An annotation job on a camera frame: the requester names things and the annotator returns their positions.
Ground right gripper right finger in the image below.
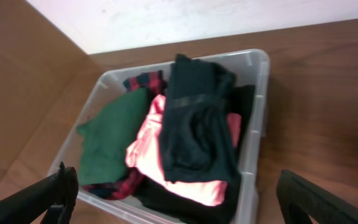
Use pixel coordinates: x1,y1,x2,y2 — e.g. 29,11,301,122
276,169,358,224

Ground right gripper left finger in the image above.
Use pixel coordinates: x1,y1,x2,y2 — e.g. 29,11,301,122
0,162,79,224

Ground coral pink garment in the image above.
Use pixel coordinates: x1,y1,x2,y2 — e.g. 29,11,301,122
126,95,227,207

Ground dark green garment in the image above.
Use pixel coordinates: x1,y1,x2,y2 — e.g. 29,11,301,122
77,88,150,185

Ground red navy plaid shirt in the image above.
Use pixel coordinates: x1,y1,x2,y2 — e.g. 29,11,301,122
83,70,167,200

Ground black garment white tag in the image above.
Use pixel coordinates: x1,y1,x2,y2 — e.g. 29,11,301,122
133,85,255,224

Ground clear plastic storage bin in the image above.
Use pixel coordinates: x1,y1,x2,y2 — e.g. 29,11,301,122
47,48,271,224

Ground dark teal garment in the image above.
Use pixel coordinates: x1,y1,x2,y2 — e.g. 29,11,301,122
159,54,238,182

